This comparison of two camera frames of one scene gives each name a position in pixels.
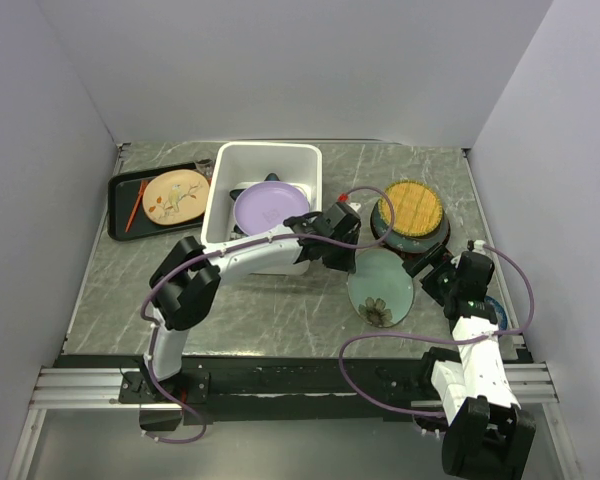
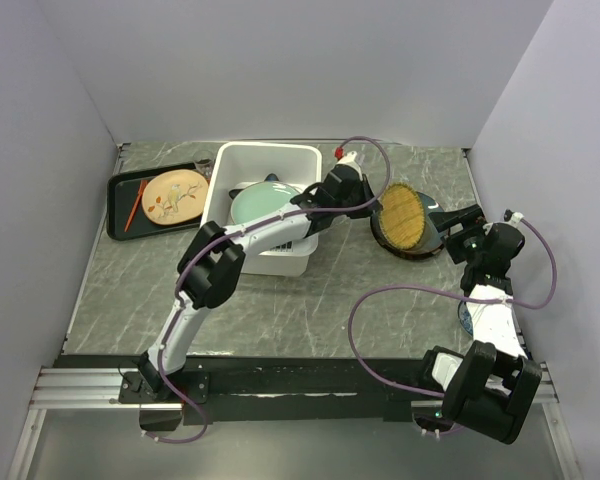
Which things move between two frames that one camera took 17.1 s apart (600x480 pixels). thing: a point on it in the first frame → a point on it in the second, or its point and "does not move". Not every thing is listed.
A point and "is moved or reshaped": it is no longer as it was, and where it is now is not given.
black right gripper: x=415 y=265 → x=470 y=217
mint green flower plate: x=380 y=289 → x=261 y=198
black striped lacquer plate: x=372 y=221 does not move
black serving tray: x=122 y=191 does not move
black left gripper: x=347 y=263 → x=365 y=189
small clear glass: x=206 y=166 does not move
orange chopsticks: x=142 y=189 does not move
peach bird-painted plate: x=175 y=196 does not move
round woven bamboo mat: x=417 y=208 is moved or reshaped
